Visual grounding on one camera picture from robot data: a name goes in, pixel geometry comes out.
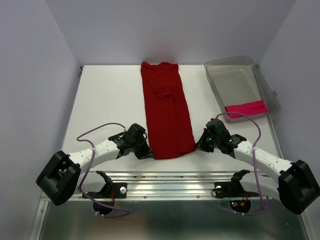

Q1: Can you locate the dark red t shirt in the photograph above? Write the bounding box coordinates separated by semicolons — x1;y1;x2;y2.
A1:
140;61;196;160

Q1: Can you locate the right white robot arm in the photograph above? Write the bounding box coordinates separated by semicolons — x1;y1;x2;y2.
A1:
195;118;320;215

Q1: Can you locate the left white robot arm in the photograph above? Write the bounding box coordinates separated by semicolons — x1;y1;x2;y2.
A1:
36;123;154;206

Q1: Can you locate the pink rolled t shirt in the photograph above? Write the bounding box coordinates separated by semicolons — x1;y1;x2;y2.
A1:
225;100;269;119

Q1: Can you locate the clear plastic bin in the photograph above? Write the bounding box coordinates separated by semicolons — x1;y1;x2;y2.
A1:
204;55;281;123

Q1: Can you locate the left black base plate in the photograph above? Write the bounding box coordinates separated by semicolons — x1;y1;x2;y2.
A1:
87;182;128;199

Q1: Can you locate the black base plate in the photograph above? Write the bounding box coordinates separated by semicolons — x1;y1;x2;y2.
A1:
87;182;128;199
211;181;248;199

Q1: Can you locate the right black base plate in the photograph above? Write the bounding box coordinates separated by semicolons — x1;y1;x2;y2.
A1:
211;181;248;199

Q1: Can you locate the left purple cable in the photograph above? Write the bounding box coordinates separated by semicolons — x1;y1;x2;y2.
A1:
76;122;131;219

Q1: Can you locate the aluminium rail frame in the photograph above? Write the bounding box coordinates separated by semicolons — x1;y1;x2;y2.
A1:
30;171;317;240

